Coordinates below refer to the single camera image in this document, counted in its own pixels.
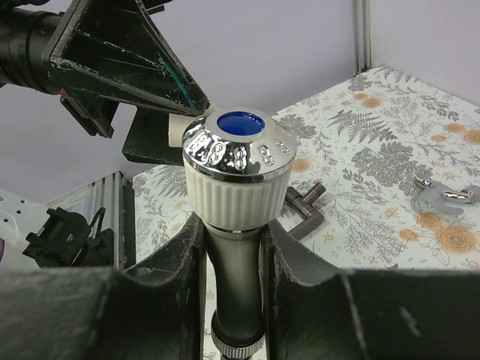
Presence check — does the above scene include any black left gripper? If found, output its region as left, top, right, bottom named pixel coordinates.
left=1, top=0, right=209, bottom=138

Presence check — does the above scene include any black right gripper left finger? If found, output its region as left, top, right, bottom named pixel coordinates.
left=1, top=215, right=206, bottom=359

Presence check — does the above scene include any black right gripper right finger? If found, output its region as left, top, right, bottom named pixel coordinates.
left=262, top=221, right=479, bottom=359

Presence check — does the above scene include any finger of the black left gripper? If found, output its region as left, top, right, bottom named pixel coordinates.
left=121, top=110, right=179, bottom=166

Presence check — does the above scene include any white faucet with chrome knob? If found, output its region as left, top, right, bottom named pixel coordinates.
left=168, top=107, right=297, bottom=359

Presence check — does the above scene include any aluminium frame post right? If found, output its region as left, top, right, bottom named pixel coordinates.
left=352, top=0, right=372, bottom=74

